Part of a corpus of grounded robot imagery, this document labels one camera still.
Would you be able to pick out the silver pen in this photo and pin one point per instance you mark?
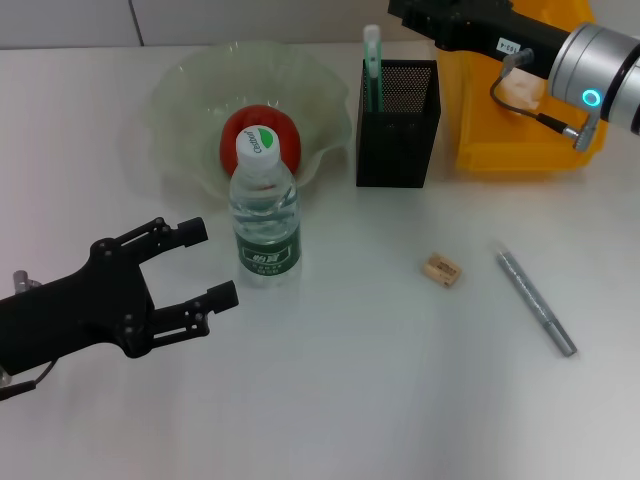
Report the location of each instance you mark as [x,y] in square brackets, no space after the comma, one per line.
[535,300]

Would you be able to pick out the red-orange fruit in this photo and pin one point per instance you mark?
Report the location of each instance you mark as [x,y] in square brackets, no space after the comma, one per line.
[290,135]

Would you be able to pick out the yellow plastic bin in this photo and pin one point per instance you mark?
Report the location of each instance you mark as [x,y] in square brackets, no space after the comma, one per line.
[500,145]

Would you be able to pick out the black mesh pen holder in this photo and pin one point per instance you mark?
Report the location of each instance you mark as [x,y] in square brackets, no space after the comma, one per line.
[395,150]

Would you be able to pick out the green utility knife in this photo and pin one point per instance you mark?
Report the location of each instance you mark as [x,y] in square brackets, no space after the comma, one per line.
[373,70]

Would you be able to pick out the white paper ball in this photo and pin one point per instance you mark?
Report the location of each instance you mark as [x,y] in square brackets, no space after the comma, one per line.
[525,95]

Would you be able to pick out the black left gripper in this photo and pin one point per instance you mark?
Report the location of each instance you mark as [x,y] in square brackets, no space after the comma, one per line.
[75,315]

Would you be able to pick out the green wavy glass fruit bowl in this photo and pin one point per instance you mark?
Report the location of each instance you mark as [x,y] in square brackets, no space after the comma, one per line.
[190,110]

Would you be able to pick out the clear water bottle green label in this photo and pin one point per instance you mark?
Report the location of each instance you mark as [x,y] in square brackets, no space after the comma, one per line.
[265,225]

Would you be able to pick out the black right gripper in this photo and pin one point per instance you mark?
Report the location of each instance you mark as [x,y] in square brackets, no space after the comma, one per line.
[490,30]

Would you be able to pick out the beige eraser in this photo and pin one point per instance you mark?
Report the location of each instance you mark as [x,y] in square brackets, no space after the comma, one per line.
[441,270]

